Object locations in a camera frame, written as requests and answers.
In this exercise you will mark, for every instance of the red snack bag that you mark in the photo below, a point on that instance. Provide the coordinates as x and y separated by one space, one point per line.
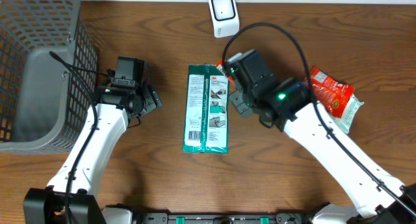
332 94

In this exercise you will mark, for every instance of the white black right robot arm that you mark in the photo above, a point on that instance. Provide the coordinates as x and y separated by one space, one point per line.
377 196

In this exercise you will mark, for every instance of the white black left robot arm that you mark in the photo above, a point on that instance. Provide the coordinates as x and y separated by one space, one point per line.
71 195

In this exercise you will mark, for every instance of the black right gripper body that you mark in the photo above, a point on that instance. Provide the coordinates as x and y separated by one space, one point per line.
242 100

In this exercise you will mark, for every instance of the grey plastic mesh basket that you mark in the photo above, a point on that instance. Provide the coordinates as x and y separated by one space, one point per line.
48 64

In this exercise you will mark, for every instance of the white barcode scanner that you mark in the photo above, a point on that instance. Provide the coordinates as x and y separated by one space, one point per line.
225 17

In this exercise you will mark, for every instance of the white green wipes pack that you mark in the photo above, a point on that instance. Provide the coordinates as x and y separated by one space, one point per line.
345 122

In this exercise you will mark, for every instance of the red Nescafe coffee sachet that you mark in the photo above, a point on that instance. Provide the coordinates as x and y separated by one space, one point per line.
219 67

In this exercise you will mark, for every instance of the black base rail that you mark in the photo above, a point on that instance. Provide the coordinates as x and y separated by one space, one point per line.
208 218

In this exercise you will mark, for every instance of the green gloves package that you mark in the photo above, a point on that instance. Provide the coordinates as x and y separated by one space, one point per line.
206 112

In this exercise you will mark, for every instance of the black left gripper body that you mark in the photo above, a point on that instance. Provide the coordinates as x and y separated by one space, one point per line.
151 101

